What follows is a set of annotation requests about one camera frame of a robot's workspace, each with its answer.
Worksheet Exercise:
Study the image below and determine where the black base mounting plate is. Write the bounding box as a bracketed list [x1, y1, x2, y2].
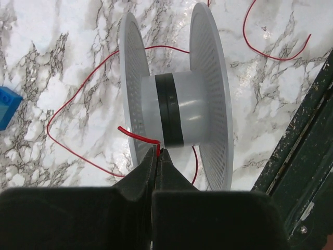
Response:
[253, 56, 332, 249]

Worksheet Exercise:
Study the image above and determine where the white perforated cable spool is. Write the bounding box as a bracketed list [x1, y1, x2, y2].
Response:
[119, 2, 234, 191]

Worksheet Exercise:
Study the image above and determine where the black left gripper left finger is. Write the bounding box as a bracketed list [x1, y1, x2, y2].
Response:
[1, 147, 157, 249]

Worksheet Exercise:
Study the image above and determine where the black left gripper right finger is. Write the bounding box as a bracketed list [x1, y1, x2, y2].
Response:
[151, 150, 290, 249]

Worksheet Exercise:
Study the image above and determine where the blue toy brick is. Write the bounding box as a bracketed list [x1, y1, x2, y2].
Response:
[0, 86, 22, 131]

